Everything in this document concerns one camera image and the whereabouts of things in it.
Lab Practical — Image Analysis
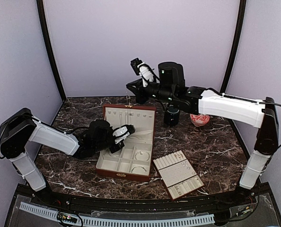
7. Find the black frame post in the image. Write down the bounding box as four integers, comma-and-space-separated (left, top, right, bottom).
220, 0, 247, 93
36, 0, 67, 102

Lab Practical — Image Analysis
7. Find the red jewelry box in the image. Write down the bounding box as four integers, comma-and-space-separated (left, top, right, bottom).
96, 104, 156, 182

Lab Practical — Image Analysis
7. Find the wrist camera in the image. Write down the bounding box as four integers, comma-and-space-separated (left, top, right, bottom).
130, 58, 185, 87
86, 119, 135, 144

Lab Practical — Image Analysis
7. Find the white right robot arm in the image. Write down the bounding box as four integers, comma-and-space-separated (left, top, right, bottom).
126, 79, 281, 205

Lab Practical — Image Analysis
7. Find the white slotted cable duct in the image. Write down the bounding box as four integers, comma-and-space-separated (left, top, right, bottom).
19, 202, 215, 227

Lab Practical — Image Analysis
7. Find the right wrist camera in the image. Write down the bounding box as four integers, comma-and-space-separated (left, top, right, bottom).
130, 58, 185, 87

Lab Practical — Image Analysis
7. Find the thin pendant necklace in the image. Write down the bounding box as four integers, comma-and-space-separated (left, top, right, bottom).
125, 91, 134, 119

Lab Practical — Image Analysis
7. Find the left black frame post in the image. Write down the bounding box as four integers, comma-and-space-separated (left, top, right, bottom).
36, 0, 67, 102

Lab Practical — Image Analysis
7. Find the red jewelry tray insert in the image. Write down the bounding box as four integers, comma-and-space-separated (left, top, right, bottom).
153, 150, 204, 201

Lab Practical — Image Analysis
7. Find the red white patterned bowl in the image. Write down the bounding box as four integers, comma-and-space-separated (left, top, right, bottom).
190, 114, 210, 127

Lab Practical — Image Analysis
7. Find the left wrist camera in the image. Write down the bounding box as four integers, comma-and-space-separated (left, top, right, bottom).
86, 119, 135, 144

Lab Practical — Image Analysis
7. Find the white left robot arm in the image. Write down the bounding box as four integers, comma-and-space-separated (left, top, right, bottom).
0, 108, 135, 206

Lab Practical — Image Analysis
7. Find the dark green mug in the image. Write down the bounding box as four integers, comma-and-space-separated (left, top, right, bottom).
164, 105, 180, 126

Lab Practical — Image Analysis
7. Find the right black frame post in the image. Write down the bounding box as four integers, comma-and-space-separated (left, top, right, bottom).
220, 0, 247, 93

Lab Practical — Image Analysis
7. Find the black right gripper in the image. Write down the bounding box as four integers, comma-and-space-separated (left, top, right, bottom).
127, 76, 176, 104

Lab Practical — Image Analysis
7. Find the black front table rail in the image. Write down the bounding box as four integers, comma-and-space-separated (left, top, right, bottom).
15, 182, 271, 215

